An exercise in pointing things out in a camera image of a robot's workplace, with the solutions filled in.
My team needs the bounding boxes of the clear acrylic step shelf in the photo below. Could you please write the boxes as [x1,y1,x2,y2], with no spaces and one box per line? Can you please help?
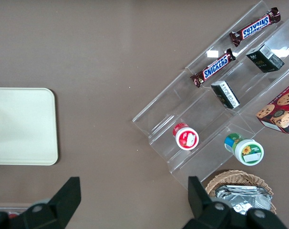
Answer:
[131,0,289,192]

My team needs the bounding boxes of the red white lidded cup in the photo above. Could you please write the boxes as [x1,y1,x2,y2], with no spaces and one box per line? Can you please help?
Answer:
[172,122,200,151]

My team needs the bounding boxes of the beige rectangular tray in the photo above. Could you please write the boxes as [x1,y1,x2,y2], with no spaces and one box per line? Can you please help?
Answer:
[0,87,59,166]

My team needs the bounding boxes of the Snickers chocolate bar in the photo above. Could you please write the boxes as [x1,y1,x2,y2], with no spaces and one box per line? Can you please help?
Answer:
[190,48,237,89]
[229,7,282,48]

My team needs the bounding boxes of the red plaid cookie box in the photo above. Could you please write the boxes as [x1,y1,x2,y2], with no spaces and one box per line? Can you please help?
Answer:
[255,80,289,135]

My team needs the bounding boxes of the silver foil packets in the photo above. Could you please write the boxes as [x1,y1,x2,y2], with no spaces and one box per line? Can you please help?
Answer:
[214,184,272,216]

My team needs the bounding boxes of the small black box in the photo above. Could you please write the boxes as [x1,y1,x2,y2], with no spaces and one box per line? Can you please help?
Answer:
[245,44,286,73]
[210,80,241,110]

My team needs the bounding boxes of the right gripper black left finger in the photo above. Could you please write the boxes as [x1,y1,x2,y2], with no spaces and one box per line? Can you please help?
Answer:
[6,176,82,229]

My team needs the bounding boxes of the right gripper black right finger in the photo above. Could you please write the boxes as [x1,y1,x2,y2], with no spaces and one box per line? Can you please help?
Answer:
[187,176,231,229]

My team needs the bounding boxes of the green white lidded cup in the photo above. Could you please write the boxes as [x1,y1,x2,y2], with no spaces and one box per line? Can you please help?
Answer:
[224,133,265,167]

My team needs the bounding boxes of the light tan wicker basket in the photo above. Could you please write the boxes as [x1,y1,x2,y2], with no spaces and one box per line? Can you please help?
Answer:
[204,169,278,215]

